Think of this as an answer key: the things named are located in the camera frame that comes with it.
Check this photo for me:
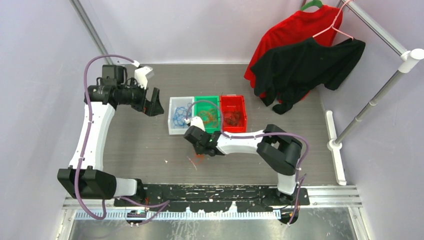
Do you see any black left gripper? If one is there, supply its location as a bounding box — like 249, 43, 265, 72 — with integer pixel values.
117, 77, 164, 117

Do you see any brown cable bundle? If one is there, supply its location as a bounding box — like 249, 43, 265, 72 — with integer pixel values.
223, 110, 244, 128

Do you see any blue cable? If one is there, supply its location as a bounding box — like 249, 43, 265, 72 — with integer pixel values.
172, 105, 191, 128

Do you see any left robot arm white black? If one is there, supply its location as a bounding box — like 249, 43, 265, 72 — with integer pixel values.
57, 64, 164, 207

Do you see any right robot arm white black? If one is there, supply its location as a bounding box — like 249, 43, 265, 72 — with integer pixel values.
183, 124, 303, 206

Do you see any green plastic bin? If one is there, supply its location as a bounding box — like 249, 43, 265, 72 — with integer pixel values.
194, 95, 221, 134

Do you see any white plastic bin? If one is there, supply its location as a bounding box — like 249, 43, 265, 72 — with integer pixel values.
167, 96, 195, 135

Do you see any red plastic bin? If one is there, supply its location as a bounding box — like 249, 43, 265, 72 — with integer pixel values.
219, 95, 248, 133

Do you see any black t-shirt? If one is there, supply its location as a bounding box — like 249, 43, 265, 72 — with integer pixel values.
250, 37, 366, 115

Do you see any red t-shirt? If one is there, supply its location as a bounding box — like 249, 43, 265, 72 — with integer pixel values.
244, 5, 343, 88

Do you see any pink hanger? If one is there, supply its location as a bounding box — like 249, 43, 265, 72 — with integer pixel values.
312, 0, 354, 40

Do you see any green hanger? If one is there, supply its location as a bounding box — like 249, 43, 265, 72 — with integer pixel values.
300, 0, 323, 11

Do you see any metal clothes rack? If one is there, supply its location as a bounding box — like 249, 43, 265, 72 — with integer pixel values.
324, 0, 424, 186

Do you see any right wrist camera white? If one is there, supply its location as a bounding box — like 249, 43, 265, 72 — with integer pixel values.
183, 116, 206, 132

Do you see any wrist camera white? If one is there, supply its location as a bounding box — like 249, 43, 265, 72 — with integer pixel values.
183, 116, 206, 132
132, 60, 155, 90

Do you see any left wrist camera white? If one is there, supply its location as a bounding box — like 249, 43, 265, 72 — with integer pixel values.
132, 60, 155, 90

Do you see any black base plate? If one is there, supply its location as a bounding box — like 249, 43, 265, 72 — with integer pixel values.
131, 184, 310, 213

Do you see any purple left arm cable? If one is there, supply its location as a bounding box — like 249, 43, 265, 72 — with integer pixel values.
73, 54, 170, 226

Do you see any white perforated cable duct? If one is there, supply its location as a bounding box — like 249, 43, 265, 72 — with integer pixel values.
74, 210, 282, 221

